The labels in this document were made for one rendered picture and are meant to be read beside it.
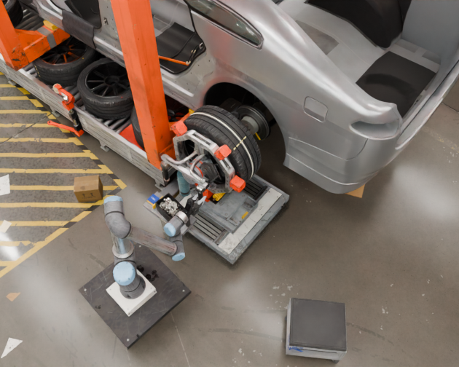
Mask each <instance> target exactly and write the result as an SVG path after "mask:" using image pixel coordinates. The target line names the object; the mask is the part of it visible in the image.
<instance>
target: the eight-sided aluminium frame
mask: <svg viewBox="0 0 459 367"><path fill-rule="evenodd" d="M188 139H190V140H191V141H193V142H195V143H196V144H197V145H199V146H202V147H203V148H204V149H205V150H207V151H209V152H210V153H211V154H212V156H213V158H214V159H215V160H216V161H217V163H218V164H219V166H220V167H221V169H222V170H223V171H224V173H225V184H219V185H217V184H215V183H214V182H213V183H212V184H210V183H209V184H210V186H209V187H208V188H207V189H208V190H209V191H211V192H212V193H214V194H217V193H230V192H231V191H232V190H233V189H232V188H231V187H230V181H231V180H232V179H233V178H234V177H235V169H234V167H233V166H232V165H231V164H230V162H229V161H228V159H227V158H224V159H223V160H221V161H219V159H218V158H217V157H216V156H215V154H214V152H215V151H217V150H218V149H219V147H218V146H217V144H215V143H214V142H212V141H210V140H208V139H207V138H206V137H204V136H202V135H201V134H199V133H197V132H196V131H195V130H189V131H186V132H185V133H184V134H183V135H182V136H179V137H177V135H176V136H175V137H174V138H173V145H174V149H175V156H176V159H177V160H178V161H181V160H182V159H185V158H186V157H187V156H186V155H185V153H184V146H183V141H185V140H188ZM201 140H202V141H201ZM203 141H204V142H205V143H204V142H203ZM189 163H190V161H189V160H188V161H187V162H186V163H183V164H181V165H182V166H183V167H184V168H186V166H187V165H188V164H189Z"/></svg>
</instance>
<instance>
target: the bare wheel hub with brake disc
mask: <svg viewBox="0 0 459 367"><path fill-rule="evenodd" d="M236 112H238V113H239V114H240V121H241V122H242V123H243V124H244V125H248V126H249V127H250V129H251V130H250V133H251V134H252V136H253V137H254V139H255V140H257V141H262V140H264V139H265V138H266V137H267V136H268V134H269V127H268V124H267V122H266V120H265V118H264V117H263V116H262V115H261V114H260V113H259V112H258V111H257V110H256V109H254V108H252V107H250V106H240V107H239V108H238V109H237V110H236ZM255 133H257V135H258V136H259V138H260V139H261V140H259V139H258V138H257V136H256V134H255Z"/></svg>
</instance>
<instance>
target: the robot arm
mask: <svg viewBox="0 0 459 367"><path fill-rule="evenodd" d="M205 198H206V196H204V197H203V198H202V199H201V200H199V201H198V202H197V203H195V201H197V199H198V194H196V195H195V196H193V197H190V198H189V199H187V203H186V205H185V208H184V211H183V210H182V211H179V212H178V213H177V214H176V215H175V216H174V217H173V218H172V219H171V220H170V221H169V222H168V223H167V224H166V225H165V226H164V230H165V233H166V234H167V235H168V236H169V240H170V242H169V241H167V240H164V239H163V238H161V237H158V236H156V235H153V234H151V233H148V232H145V231H144V230H142V229H139V228H137V227H134V226H132V225H131V223H130V222H129V221H127V220H126V219H125V212H124V207H123V201H122V198H121V197H118V196H110V197H107V198H106V199H105V200H104V213H105V222H106V225H107V227H108V228H109V230H110V231H111V236H112V239H113V243H114V245H113V248H112V251H113V254H114V266H115V268H114V271H113V276H114V279H115V281H116V282H117V284H118V285H119V290H120V293H121V294H122V295H123V296H124V297H125V298H126V299H137V298H138V297H139V296H141V295H142V294H143V292H144V291H145V288H146V283H145V280H144V279H143V278H142V276H140V275H138V274H137V269H136V255H135V246H134V244H133V242H132V241H134V242H137V243H140V244H142V245H145V246H147V247H150V248H153V249H155V250H158V251H160V252H162V253H166V254H168V255H169V256H172V259H173V260H174V261H180V260H182V259H183V258H184V257H185V252H184V246H183V241H182V235H181V227H182V226H183V225H185V223H186V222H187V221H188V218H189V217H190V216H191V215H193V214H194V215H193V216H195V214H196V212H198V211H199V208H200V207H201V205H203V203H204V201H205ZM131 240H132V241H131Z"/></svg>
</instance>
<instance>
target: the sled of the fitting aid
mask: <svg viewBox="0 0 459 367"><path fill-rule="evenodd" d="M257 208H258V202H257V201H256V200H254V199H253V198H251V197H249V196H248V199H247V200H246V201H245V202H244V203H243V204H242V205H241V206H240V207H239V208H238V209H237V210H236V212H235V213H234V214H233V215H232V216H231V217H230V218H229V219H228V220H227V221H226V220H224V219H223V218H222V217H220V216H218V215H217V214H216V213H214V212H213V211H212V210H210V209H208V208H207V207H206V206H204V205H201V207H200V208H199V211H200V212H201V213H203V214H204V215H206V216H207V217H209V218H210V219H211V220H213V221H214V222H216V223H217V224H218V225H220V226H221V227H223V228H224V229H226V230H227V231H228V232H230V233H231V234H234V233H235V232H236V231H237V230H238V228H239V227H240V226H241V225H242V224H243V223H244V222H245V220H246V219H247V218H248V217H249V216H250V215H251V214H252V213H253V212H254V211H255V210H256V209H257Z"/></svg>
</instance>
